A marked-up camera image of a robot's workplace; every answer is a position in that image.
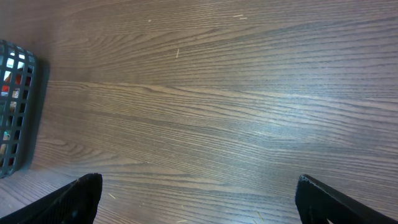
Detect dark grey plastic basket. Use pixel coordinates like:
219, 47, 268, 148
1, 40, 37, 179

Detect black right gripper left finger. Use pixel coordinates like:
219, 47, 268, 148
1, 173, 103, 224

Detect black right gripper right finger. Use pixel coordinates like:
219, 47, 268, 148
295, 174, 397, 224

